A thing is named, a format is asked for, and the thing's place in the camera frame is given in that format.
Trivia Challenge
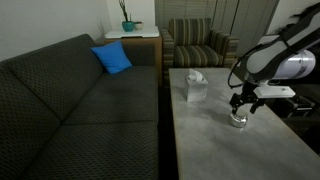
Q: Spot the white tissue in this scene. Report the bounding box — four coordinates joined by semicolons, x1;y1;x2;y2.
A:
186;69;205;83

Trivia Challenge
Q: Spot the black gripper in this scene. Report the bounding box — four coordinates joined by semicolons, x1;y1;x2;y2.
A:
229;81;267;115

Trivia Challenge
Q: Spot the white board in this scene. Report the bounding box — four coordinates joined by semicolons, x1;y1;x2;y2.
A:
104;26;161;40

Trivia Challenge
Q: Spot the teal pot with plant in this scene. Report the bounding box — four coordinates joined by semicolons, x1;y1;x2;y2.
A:
118;0;136;33

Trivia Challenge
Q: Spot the striped armchair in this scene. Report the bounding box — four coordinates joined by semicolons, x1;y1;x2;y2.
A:
160;17;240;88

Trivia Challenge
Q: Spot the grey tissue box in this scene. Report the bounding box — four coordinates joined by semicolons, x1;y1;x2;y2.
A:
185;74;209;103

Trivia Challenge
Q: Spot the blue cushion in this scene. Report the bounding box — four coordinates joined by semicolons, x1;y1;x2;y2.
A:
89;40;133;75

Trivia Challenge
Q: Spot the black equipment box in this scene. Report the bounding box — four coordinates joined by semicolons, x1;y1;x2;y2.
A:
271;94;316;118

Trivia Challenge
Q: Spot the dark grey sofa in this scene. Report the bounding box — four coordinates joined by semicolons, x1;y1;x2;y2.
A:
0;33;161;180

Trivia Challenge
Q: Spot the long black arm cable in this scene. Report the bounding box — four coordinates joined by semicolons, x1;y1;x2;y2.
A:
227;43;284;90

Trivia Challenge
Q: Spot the silver candle jar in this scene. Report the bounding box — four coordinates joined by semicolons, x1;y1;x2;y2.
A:
228;114;249;129

